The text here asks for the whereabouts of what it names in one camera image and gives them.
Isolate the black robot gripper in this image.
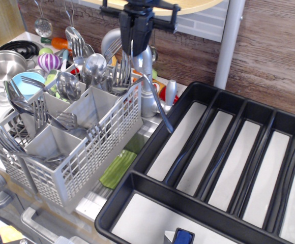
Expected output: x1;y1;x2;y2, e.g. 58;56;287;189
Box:
100;1;181;56

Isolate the small steel spoon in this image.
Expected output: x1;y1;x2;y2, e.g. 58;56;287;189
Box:
131;46;174;133

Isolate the large steel spoon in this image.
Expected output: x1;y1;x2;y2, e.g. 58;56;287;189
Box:
82;53;107;88

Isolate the steel spoon at left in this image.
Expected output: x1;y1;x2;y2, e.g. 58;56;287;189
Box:
4;81;34;115

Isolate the grey plastic cutlery basket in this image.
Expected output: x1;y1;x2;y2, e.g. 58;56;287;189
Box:
0;63;144;215

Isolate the black cutlery tray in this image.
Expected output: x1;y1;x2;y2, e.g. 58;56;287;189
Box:
95;82;295;243

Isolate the steel fork leaning right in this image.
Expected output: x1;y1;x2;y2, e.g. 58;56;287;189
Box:
103;37;122;64

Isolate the wooden round shelf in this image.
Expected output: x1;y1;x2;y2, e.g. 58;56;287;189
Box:
78;0;223;15

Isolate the tall steel fork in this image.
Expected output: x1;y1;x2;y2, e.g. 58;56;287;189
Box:
65;26;85;66

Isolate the orange toy carrot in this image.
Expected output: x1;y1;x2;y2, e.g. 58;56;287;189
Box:
40;37;72;51

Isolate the silver toy faucet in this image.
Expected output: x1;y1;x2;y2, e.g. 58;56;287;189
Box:
101;28;177;117

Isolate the hanging steel skimmer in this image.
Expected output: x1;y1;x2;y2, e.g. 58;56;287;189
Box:
34;0;53;38

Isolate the purple striped toy onion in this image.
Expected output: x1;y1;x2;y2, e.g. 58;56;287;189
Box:
38;53;62;73

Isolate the black stove burner coil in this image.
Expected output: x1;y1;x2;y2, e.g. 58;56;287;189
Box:
0;40;40;59

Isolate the steel fork in middle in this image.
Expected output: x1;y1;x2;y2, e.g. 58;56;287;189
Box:
46;111;87;131

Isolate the light blue plastic bowl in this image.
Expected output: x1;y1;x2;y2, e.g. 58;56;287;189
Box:
11;72;46;96

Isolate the stainless steel pot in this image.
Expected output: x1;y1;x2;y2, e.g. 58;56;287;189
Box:
0;50;36;87

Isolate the blue and silver object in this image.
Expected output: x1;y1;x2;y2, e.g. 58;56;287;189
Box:
163;228;195;244

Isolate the grey metal post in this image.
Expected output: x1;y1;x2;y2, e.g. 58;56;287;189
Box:
214;0;246;89

